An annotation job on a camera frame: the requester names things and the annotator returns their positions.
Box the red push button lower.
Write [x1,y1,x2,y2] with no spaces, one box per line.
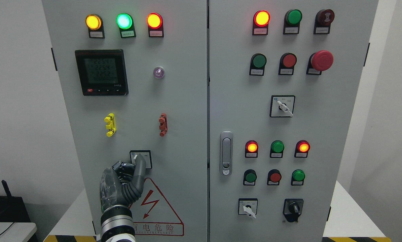
[266,169,282,186]

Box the bottom white rotary selector switch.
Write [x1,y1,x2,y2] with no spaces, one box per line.
[238,198,259,219]

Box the yellow indicator light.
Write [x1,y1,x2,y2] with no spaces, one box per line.
[85,14,105,39]

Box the green lit indicator light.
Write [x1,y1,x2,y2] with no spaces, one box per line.
[116,13,136,38]

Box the grey cabinet door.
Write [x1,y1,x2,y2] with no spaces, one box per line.
[210,0,378,242]
[43,0,208,242]

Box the red lit indicator light left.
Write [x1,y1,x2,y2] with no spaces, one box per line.
[146,12,164,37]

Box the white cabinet platform base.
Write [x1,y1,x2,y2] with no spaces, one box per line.
[44,183,390,242]

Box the red lit indicator lower right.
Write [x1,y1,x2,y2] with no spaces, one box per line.
[294,140,310,158]

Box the upper right rotary selector switch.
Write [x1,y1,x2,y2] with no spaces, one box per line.
[269,95,296,118]

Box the black device with antenna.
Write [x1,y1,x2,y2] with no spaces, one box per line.
[0,180,31,223]

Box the silver door lock handle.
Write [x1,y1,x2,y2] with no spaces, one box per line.
[220,131,234,175]

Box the red push button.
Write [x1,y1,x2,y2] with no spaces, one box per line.
[266,169,282,186]
[278,52,297,75]

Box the black digital power meter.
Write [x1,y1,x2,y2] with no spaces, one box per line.
[75,49,129,96]

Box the red lit indicator lower left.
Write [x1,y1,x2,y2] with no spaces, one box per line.
[245,140,259,158]

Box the dark red buzzer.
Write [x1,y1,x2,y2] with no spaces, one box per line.
[313,9,335,34]

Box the red electric hazard warning sticker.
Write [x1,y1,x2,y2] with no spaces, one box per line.
[130,177,184,236]

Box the small purple clear indicator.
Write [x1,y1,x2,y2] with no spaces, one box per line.
[153,66,165,79]

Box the red lit indicator top right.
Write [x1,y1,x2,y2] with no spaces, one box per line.
[252,10,270,36]

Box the green push button lower right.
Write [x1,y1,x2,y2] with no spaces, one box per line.
[291,169,306,186]

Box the green push button upper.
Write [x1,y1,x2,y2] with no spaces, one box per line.
[249,53,267,76]

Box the right grey cabinet door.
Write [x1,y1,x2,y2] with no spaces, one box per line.
[210,0,378,242]

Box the red emergency stop mushroom button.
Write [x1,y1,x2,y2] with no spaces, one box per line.
[306,50,334,75]

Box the green push button lower left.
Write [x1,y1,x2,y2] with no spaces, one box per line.
[243,169,257,186]

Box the door rotary selector switch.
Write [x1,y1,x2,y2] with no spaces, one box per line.
[130,150,153,169]

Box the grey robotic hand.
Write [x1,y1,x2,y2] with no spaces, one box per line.
[100,154,146,212]

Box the green push button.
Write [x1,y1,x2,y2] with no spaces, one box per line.
[243,169,257,186]
[291,169,306,186]
[249,53,267,76]

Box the red push button upper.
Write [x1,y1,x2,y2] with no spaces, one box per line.
[278,52,297,75]

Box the green indicator top right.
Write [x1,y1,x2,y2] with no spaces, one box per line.
[283,9,302,35]

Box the black knob rotary switch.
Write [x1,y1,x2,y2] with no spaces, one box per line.
[283,199,304,223]

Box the left grey cabinet door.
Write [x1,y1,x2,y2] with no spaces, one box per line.
[43,0,208,242]

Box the green indicator lower middle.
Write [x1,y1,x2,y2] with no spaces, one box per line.
[270,140,285,158]

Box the white side table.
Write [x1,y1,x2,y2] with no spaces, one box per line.
[0,222,37,242]

